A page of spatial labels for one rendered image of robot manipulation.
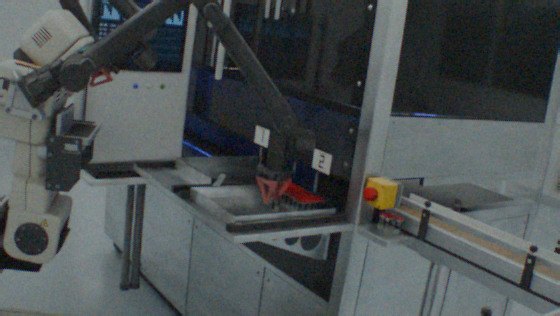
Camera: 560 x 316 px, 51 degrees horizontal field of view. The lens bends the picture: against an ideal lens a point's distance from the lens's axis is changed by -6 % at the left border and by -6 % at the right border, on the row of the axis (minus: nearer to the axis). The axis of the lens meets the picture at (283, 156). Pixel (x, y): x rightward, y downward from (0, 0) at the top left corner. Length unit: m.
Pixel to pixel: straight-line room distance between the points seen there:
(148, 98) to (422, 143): 1.12
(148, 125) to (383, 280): 1.12
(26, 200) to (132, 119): 0.76
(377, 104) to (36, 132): 0.97
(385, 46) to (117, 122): 1.16
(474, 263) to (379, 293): 0.44
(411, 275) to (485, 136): 0.53
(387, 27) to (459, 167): 0.59
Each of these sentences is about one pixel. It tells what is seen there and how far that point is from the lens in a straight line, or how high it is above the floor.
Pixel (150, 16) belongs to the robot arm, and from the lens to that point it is 1.59.
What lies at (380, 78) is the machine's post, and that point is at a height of 1.31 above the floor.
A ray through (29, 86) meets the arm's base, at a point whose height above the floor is 1.19.
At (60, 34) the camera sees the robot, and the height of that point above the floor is 1.32.
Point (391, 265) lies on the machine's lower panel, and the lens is 2.00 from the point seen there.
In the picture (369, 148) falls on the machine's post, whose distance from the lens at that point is 1.76.
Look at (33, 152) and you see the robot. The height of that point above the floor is 0.98.
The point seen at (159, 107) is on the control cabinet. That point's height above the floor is 1.03.
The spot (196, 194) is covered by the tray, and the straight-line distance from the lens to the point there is 1.82.
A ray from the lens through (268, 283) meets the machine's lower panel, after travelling 2.21.
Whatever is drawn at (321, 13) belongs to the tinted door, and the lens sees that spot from 1.98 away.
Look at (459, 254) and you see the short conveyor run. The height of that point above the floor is 0.89.
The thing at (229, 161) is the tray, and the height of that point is 0.90.
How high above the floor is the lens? 1.43
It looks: 12 degrees down
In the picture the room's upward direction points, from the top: 8 degrees clockwise
